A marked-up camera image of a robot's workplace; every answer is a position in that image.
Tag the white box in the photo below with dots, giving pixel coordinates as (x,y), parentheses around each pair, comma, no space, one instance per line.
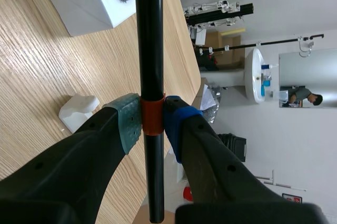
(89,0)

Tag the white wash basin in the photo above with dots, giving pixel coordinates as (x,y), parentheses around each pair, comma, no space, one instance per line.
(255,76)

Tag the white moulded stand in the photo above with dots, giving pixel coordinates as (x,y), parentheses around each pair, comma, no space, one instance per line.
(77,109)

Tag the black metal rail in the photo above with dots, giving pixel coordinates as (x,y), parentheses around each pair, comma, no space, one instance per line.
(219,14)

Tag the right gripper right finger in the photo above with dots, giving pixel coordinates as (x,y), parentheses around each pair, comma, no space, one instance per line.
(210,160)

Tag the person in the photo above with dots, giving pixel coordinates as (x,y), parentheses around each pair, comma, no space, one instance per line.
(305,97)

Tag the black crate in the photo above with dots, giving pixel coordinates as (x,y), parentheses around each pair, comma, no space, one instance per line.
(235,147)

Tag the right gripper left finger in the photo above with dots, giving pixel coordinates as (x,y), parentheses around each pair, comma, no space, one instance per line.
(68,155)

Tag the long black rod red band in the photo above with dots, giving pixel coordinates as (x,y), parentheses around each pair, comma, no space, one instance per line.
(150,76)

